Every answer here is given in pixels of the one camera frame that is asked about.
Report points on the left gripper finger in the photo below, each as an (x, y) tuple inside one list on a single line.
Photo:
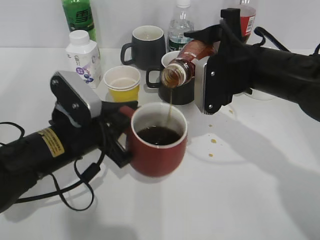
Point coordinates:
[(108, 108), (116, 152)]

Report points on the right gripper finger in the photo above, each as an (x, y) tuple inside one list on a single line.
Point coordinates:
[(208, 36)]

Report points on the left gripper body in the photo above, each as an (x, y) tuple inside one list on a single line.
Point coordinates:
[(79, 141)]

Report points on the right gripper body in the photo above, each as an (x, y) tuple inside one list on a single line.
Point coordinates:
[(228, 71)]

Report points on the dark red ceramic mug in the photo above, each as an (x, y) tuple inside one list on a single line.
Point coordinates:
[(154, 159)]

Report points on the brown Nescafe coffee bottle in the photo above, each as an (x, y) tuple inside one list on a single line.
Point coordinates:
[(181, 69)]

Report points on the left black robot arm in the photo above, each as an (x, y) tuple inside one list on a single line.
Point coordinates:
[(32, 157)]

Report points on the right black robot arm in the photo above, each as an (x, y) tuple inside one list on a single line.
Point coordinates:
[(266, 66)]

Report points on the yellow paper cup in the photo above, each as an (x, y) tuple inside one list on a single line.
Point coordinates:
[(123, 83)]

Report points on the clear water bottle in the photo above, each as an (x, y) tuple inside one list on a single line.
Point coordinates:
[(181, 22)]

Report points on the white ceramic mug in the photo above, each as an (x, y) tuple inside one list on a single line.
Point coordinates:
[(258, 95)]

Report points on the cola bottle red label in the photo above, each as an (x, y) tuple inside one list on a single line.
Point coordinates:
[(247, 18)]

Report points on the black mug front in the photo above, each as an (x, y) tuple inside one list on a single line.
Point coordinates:
[(181, 95)]

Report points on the white yogurt drink bottle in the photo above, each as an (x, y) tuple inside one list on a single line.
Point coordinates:
[(84, 58)]

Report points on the dark grey mug rear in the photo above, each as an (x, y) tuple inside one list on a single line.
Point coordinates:
[(146, 48)]

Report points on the green soda bottle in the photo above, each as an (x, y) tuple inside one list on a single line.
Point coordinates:
[(79, 16)]

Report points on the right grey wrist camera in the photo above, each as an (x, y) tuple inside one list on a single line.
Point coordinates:
[(200, 86)]

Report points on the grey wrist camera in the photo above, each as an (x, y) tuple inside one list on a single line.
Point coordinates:
[(200, 86), (74, 98)]

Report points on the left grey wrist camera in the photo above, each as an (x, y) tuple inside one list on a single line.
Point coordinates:
[(74, 98)]

